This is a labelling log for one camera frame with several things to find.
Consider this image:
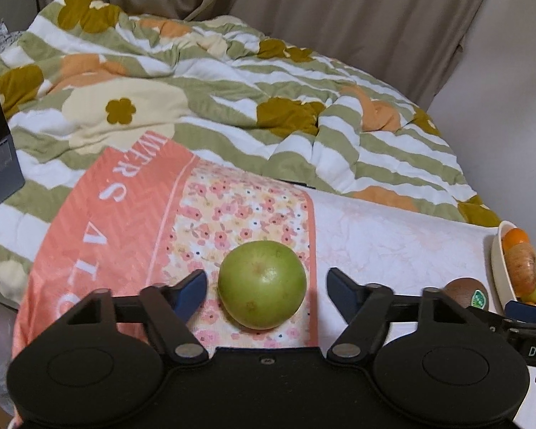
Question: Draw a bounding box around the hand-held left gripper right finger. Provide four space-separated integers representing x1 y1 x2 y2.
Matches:
326 267 472 363

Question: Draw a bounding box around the wrinkled brown apple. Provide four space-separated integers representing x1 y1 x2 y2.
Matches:
505 241 536 298

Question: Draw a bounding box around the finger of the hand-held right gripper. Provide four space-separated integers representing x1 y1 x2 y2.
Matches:
467 301 536 332

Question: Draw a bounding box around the white patterned mat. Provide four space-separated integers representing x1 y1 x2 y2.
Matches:
304 186 536 429

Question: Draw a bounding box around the medium orange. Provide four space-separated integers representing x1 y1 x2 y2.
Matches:
502 228 531 251

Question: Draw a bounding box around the cream oval bowl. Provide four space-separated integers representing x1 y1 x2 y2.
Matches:
491 220 536 318

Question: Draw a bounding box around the pink floral towel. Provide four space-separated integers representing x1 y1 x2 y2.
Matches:
11 132 319 358

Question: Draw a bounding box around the beige curtain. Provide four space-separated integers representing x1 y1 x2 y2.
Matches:
33 0 501 108

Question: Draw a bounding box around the green striped floral quilt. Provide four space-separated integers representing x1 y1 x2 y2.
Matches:
0 0 503 305

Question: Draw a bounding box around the brown kiwi with green sticker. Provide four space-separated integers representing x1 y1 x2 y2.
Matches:
442 278 490 311

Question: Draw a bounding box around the small green apple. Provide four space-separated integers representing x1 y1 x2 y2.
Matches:
217 240 307 330

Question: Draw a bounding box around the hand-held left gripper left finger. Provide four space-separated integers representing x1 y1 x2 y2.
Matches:
65 269 210 365

